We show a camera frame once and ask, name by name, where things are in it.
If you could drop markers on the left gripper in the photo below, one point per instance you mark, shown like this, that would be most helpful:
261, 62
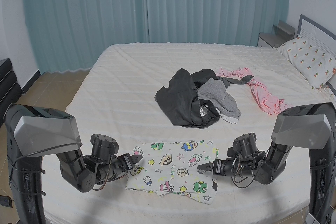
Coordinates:
125, 164

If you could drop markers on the black chest of drawers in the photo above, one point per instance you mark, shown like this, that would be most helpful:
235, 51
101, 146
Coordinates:
9, 81

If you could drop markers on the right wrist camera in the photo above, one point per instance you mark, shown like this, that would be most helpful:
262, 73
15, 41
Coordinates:
231, 152

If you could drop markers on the white printed pillow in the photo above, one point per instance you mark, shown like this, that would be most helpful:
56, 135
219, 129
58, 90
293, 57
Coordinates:
309, 60

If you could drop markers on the dark grey garment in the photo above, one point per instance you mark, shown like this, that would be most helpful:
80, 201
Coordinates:
236, 81

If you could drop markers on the bed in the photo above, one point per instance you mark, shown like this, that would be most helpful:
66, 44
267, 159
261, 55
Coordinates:
126, 73

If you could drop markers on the white printed pyjama garment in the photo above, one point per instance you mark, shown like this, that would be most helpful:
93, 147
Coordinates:
170, 170

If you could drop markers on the pink garment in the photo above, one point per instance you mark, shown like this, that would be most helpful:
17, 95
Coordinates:
265, 99

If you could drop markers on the grey knit garment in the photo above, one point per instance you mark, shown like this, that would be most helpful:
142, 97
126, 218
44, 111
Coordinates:
217, 94

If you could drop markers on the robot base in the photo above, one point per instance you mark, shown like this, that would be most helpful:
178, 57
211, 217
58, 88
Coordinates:
310, 219

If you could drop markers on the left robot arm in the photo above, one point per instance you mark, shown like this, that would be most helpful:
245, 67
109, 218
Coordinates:
26, 178

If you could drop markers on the grey bedside table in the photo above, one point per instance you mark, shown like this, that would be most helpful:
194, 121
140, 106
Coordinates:
273, 36

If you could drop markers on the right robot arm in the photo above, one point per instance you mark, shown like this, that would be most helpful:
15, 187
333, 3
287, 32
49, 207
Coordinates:
322, 165

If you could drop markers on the black power adapter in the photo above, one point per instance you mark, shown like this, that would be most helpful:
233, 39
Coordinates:
5, 201

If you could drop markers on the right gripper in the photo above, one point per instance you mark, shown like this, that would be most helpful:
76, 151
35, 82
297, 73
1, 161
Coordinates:
221, 167

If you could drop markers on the black garment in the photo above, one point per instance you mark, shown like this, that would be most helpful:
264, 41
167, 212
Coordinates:
178, 104

